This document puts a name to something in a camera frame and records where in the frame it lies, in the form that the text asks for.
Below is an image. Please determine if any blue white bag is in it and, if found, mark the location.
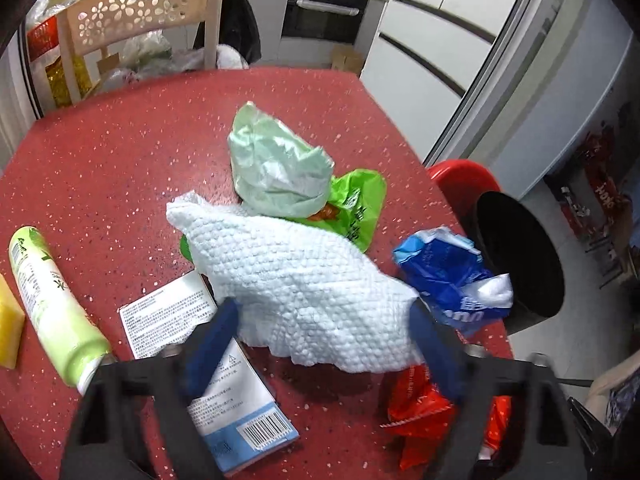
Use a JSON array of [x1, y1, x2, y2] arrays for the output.
[[393, 226, 514, 337]]

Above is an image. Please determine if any bright green plastic bag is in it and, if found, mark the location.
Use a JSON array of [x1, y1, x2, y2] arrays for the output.
[[166, 169, 386, 270]]

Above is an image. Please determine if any black jacket on chair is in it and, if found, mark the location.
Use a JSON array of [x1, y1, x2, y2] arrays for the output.
[[193, 0, 262, 68]]

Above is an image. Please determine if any yellow sponge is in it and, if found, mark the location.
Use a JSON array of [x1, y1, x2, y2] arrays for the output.
[[0, 275, 25, 370]]

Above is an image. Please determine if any small cardboard box on floor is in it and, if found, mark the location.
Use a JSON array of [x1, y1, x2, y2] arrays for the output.
[[331, 44, 364, 76]]

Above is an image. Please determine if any red stool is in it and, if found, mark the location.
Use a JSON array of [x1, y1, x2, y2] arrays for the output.
[[427, 159, 500, 234]]

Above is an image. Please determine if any black trash bin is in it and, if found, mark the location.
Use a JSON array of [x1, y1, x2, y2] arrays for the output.
[[472, 191, 565, 335]]

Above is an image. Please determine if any white refrigerator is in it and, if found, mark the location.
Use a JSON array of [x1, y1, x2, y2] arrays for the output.
[[359, 0, 536, 162]]

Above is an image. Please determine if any light green lotion bottle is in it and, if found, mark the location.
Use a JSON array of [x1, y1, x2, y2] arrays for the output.
[[8, 226, 112, 394]]

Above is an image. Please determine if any pale green crumpled bag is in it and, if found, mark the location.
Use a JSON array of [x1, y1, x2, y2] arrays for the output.
[[228, 101, 334, 219]]

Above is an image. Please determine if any beige flower-cutout chair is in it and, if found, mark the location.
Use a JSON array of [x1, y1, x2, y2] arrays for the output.
[[55, 0, 222, 104]]

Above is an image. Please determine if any red plastic basket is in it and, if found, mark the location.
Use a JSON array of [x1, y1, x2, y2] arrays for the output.
[[26, 15, 60, 63]]

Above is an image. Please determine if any red crumpled wrapper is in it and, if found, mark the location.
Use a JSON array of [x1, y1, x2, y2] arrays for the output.
[[380, 363, 513, 473]]

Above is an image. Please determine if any white blue carton box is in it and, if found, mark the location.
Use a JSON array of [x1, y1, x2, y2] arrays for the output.
[[119, 271, 299, 476]]

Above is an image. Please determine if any black built-in oven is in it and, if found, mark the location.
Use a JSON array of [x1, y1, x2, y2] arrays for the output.
[[281, 0, 368, 44]]

